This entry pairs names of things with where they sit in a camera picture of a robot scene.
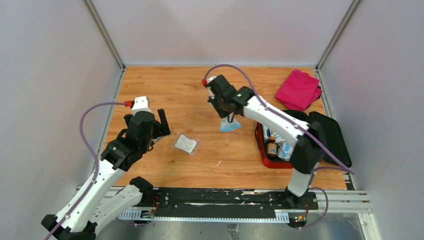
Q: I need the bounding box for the blue white mask packet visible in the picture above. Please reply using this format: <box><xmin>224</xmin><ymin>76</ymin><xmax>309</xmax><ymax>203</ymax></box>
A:
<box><xmin>220</xmin><ymin>113</ymin><xmax>242</xmax><ymax>133</ymax></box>

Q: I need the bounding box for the clear bag white gauze pad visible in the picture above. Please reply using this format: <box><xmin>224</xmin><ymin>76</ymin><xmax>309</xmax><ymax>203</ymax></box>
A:
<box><xmin>171</xmin><ymin>132</ymin><xmax>201</xmax><ymax>156</ymax></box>

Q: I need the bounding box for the white blue bandage roll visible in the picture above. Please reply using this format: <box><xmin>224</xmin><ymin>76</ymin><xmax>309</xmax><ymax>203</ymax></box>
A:
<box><xmin>262</xmin><ymin>125</ymin><xmax>271</xmax><ymax>142</ymax></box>

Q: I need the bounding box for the brown medicine bottle orange cap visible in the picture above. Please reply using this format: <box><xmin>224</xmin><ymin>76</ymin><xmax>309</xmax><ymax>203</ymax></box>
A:
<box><xmin>266</xmin><ymin>136</ymin><xmax>278</xmax><ymax>158</ymax></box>

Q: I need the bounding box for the red black medicine kit case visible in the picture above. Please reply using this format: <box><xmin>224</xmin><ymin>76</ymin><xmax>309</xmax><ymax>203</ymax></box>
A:
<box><xmin>254</xmin><ymin>110</ymin><xmax>352</xmax><ymax>170</ymax></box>

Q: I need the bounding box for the clear bag teal header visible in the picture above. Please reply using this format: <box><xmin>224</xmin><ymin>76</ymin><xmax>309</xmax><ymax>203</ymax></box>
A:
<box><xmin>277</xmin><ymin>141</ymin><xmax>294</xmax><ymax>162</ymax></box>

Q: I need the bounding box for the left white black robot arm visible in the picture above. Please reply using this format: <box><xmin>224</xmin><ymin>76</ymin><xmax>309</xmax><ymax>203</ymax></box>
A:
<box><xmin>41</xmin><ymin>109</ymin><xmax>171</xmax><ymax>240</ymax></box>

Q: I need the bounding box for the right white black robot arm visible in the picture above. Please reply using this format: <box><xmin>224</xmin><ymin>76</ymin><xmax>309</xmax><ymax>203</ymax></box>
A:
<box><xmin>201</xmin><ymin>75</ymin><xmax>325</xmax><ymax>209</ymax></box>

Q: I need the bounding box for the pink folded cloth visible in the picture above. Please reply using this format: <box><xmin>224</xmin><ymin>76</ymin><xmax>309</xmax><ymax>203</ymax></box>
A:
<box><xmin>274</xmin><ymin>69</ymin><xmax>322</xmax><ymax>111</ymax></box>

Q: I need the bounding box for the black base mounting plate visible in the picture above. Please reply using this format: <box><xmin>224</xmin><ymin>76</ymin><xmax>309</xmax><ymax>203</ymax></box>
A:
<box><xmin>138</xmin><ymin>187</ymin><xmax>319</xmax><ymax>219</ymax></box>

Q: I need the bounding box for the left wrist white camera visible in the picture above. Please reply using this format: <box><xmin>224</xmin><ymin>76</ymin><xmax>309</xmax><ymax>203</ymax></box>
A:
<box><xmin>124</xmin><ymin>96</ymin><xmax>152</xmax><ymax>116</ymax></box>

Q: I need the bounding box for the wrist white camera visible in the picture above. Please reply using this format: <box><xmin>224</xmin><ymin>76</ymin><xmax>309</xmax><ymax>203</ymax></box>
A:
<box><xmin>201</xmin><ymin>76</ymin><xmax>216</xmax><ymax>88</ymax></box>
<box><xmin>124</xmin><ymin>96</ymin><xmax>152</xmax><ymax>116</ymax></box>

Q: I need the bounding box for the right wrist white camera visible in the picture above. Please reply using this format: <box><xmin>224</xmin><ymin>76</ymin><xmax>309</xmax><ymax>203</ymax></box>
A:
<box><xmin>201</xmin><ymin>76</ymin><xmax>216</xmax><ymax>88</ymax></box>

